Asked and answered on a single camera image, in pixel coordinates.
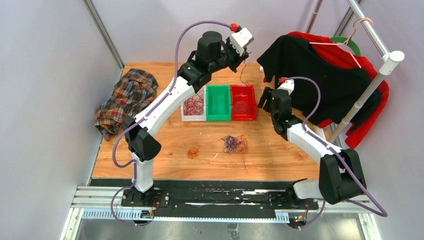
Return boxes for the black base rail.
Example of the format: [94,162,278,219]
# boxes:
[120,179,319,220]

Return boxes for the red cable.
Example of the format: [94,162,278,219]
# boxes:
[183,91,206,117]

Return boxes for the green hanger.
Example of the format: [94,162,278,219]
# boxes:
[329,36,361,56]

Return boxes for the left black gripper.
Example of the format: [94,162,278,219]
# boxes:
[210,37,250,74]

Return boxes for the red shirt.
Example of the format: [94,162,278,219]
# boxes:
[263,31,391,150]

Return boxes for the plaid flannel shirt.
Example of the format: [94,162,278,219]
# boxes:
[94,68,159,141]

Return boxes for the red plastic bin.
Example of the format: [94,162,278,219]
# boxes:
[230,84,257,121]

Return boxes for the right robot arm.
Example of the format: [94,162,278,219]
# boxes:
[257,87,366,209]

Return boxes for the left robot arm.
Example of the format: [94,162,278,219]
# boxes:
[123,27,254,207]

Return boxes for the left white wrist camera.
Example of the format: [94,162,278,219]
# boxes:
[229,27,254,56]

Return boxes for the pink wire hanger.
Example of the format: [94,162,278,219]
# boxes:
[309,17,374,69]

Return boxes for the small orange cable bundle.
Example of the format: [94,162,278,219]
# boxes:
[186,142,202,160]

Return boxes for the white clothes rack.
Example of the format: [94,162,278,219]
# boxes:
[304,0,406,147]

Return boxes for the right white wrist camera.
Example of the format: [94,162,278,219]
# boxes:
[276,78,295,96]

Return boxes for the white plastic bin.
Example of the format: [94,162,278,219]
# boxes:
[180,86,207,122]

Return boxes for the green plastic bin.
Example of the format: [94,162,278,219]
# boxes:
[205,85,232,122]

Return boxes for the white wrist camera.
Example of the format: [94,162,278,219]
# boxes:
[276,78,295,96]
[229,27,254,56]

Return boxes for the black shirt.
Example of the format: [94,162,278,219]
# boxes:
[257,31,377,126]

